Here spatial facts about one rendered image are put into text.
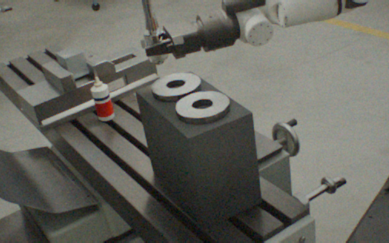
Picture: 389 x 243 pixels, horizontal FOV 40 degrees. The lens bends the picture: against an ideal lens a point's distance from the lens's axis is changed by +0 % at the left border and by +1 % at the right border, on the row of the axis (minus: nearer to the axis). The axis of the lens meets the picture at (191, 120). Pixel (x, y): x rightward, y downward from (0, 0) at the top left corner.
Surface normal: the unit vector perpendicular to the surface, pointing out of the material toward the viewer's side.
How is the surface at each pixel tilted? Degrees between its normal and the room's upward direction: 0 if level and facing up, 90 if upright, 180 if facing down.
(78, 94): 90
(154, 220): 0
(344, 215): 0
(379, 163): 0
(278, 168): 90
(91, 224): 90
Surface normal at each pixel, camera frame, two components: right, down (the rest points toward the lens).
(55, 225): -0.14, -0.86
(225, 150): 0.46, 0.38
